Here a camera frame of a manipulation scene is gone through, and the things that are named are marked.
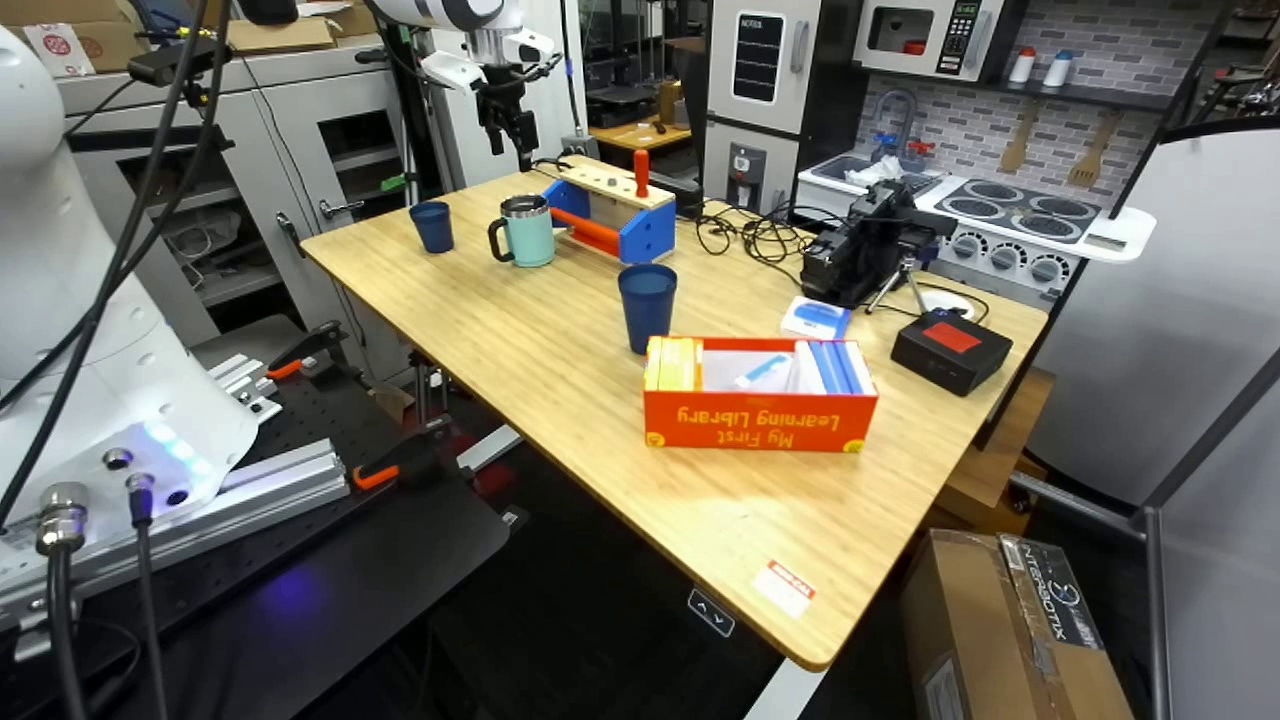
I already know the blue wooden toy workbench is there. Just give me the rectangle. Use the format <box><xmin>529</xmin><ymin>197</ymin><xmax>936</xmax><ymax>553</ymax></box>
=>
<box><xmin>537</xmin><ymin>153</ymin><xmax>685</xmax><ymax>270</ymax></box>

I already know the dark blue plastic cup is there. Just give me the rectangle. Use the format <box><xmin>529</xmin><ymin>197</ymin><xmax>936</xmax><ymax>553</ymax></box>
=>
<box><xmin>617</xmin><ymin>259</ymin><xmax>679</xmax><ymax>356</ymax></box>
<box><xmin>406</xmin><ymin>197</ymin><xmax>460</xmax><ymax>258</ymax></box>

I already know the black stereo camera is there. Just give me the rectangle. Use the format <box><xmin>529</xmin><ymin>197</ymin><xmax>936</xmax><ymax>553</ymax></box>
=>
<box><xmin>125</xmin><ymin>36</ymin><xmax>236</xmax><ymax>92</ymax></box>

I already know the aluminium extrusion rail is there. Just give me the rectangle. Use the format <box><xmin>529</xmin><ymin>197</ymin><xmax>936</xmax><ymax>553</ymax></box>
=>
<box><xmin>0</xmin><ymin>436</ymin><xmax>357</xmax><ymax>633</ymax></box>

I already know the black desk height controller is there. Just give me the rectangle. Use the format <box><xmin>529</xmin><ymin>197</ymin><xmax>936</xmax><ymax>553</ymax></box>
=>
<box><xmin>685</xmin><ymin>583</ymin><xmax>738</xmax><ymax>642</ymax></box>

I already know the grey metal cabinet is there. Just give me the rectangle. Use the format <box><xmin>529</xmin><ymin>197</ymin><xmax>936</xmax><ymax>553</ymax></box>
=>
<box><xmin>55</xmin><ymin>36</ymin><xmax>464</xmax><ymax>392</ymax></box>

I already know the black box with red top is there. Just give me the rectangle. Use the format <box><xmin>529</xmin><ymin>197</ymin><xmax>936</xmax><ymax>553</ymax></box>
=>
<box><xmin>887</xmin><ymin>308</ymin><xmax>1016</xmax><ymax>399</ymax></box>

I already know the white toy oven cabinet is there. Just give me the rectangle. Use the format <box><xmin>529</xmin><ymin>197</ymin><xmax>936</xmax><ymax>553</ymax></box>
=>
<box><xmin>699</xmin><ymin>0</ymin><xmax>825</xmax><ymax>217</ymax></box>

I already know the wooden toy utensil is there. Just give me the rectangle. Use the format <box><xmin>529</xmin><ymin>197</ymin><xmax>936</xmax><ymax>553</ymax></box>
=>
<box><xmin>997</xmin><ymin>102</ymin><xmax>1042</xmax><ymax>176</ymax></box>
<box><xmin>1068</xmin><ymin>114</ymin><xmax>1121</xmax><ymax>192</ymax></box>

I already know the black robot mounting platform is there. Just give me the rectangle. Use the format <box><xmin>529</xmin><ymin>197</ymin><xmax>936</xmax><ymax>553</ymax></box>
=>
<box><xmin>0</xmin><ymin>371</ymin><xmax>514</xmax><ymax>720</ymax></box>

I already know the black base cable with metal plug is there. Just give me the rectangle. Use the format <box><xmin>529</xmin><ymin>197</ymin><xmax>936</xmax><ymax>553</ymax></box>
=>
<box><xmin>120</xmin><ymin>472</ymin><xmax>177</xmax><ymax>720</ymax></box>
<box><xmin>31</xmin><ymin>484</ymin><xmax>94</xmax><ymax>720</ymax></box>

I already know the small wooden side table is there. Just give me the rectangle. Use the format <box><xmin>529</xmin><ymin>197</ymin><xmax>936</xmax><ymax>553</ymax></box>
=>
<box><xmin>586</xmin><ymin>117</ymin><xmax>696</xmax><ymax>156</ymax></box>

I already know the black cable bundle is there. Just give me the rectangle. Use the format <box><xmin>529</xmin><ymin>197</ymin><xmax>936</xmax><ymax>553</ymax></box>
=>
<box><xmin>693</xmin><ymin>203</ymin><xmax>816</xmax><ymax>275</ymax></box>

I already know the black clamp with orange handle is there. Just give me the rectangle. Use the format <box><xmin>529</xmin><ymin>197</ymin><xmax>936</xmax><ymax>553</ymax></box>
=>
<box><xmin>346</xmin><ymin>414</ymin><xmax>455</xmax><ymax>497</ymax></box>
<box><xmin>262</xmin><ymin>325</ymin><xmax>350</xmax><ymax>392</ymax></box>

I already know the black blue clamp tool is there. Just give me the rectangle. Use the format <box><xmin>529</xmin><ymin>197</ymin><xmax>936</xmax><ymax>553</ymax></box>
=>
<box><xmin>794</xmin><ymin>179</ymin><xmax>956</xmax><ymax>312</ymax></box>

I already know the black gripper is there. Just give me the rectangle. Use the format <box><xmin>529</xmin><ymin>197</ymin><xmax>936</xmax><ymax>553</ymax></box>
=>
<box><xmin>473</xmin><ymin>58</ymin><xmax>545</xmax><ymax>174</ymax></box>

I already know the white toy sink and stove counter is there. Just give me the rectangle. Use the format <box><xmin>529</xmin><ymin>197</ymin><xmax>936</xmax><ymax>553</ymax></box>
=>
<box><xmin>793</xmin><ymin>149</ymin><xmax>1160</xmax><ymax>316</ymax></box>

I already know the brown cardboard box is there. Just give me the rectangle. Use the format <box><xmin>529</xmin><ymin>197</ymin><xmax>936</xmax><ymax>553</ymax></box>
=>
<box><xmin>901</xmin><ymin>526</ymin><xmax>1134</xmax><ymax>720</ymax></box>

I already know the orange children's book box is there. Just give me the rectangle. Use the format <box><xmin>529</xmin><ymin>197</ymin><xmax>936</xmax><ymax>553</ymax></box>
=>
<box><xmin>641</xmin><ymin>334</ymin><xmax>882</xmax><ymax>456</ymax></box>

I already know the toy kitchen patterned backsplash shelf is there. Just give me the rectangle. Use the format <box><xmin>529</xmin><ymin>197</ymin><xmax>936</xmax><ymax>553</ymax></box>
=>
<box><xmin>852</xmin><ymin>0</ymin><xmax>1204</xmax><ymax>192</ymax></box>

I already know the flat cardboard box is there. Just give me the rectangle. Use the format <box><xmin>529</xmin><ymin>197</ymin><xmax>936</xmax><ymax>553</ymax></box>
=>
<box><xmin>214</xmin><ymin>0</ymin><xmax>383</xmax><ymax>58</ymax></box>

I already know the white toy microwave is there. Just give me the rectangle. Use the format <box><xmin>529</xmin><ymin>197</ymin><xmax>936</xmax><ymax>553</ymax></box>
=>
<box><xmin>852</xmin><ymin>0</ymin><xmax>1013</xmax><ymax>87</ymax></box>

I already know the teal mug with black handle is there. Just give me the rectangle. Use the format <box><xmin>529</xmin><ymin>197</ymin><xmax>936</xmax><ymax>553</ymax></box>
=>
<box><xmin>484</xmin><ymin>192</ymin><xmax>561</xmax><ymax>272</ymax></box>

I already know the cardboard box with red sticker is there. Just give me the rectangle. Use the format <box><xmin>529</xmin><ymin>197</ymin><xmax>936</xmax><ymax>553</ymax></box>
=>
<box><xmin>0</xmin><ymin>0</ymin><xmax>137</xmax><ymax>76</ymax></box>

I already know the white and red table label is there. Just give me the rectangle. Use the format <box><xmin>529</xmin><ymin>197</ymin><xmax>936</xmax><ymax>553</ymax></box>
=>
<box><xmin>747</xmin><ymin>556</ymin><xmax>821</xmax><ymax>620</ymax></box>

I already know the blue and white card packet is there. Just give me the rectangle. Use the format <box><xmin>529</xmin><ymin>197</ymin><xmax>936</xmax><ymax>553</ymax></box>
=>
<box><xmin>774</xmin><ymin>291</ymin><xmax>854</xmax><ymax>345</ymax></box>

